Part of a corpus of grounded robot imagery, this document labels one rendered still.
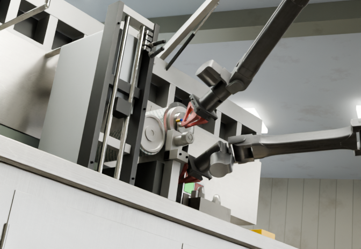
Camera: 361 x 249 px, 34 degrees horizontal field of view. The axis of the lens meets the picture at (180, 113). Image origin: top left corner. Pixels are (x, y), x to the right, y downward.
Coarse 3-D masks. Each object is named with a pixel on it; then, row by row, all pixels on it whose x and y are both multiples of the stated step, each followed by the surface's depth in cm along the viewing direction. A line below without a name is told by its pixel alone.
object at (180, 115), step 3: (177, 114) 192; (180, 114) 193; (183, 114) 194; (174, 117) 192; (177, 117) 192; (180, 117) 193; (183, 117) 194; (174, 120) 192; (186, 120) 195; (174, 123) 192; (177, 123) 191; (174, 126) 191; (177, 126) 191; (177, 129) 191; (180, 129) 192; (183, 129) 193; (186, 129) 194; (189, 129) 195; (180, 132) 192; (183, 132) 193
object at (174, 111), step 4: (172, 108) 193; (176, 108) 194; (180, 108) 195; (184, 108) 196; (172, 112) 192; (176, 112) 193; (184, 112) 196; (168, 116) 191; (172, 116) 192; (168, 120) 190; (172, 120) 191; (168, 124) 190; (172, 124) 191; (168, 128) 191; (172, 128) 191; (192, 128) 198; (192, 132) 198; (164, 144) 199
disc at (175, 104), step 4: (172, 104) 194; (176, 104) 195; (180, 104) 197; (168, 108) 192; (164, 112) 191; (168, 112) 192; (164, 116) 190; (164, 120) 190; (164, 124) 190; (164, 128) 189
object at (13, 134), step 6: (0, 126) 183; (0, 132) 183; (6, 132) 185; (12, 132) 186; (18, 132) 188; (12, 138) 186; (18, 138) 187; (24, 138) 189; (30, 138) 190; (36, 138) 192; (30, 144) 190; (36, 144) 192; (96, 162) 209; (96, 168) 208
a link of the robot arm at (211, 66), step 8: (208, 64) 180; (216, 64) 182; (200, 72) 181; (208, 72) 181; (216, 72) 180; (224, 72) 182; (232, 72) 185; (208, 80) 182; (216, 80) 182; (224, 80) 180; (240, 80) 177; (232, 88) 178; (240, 88) 178
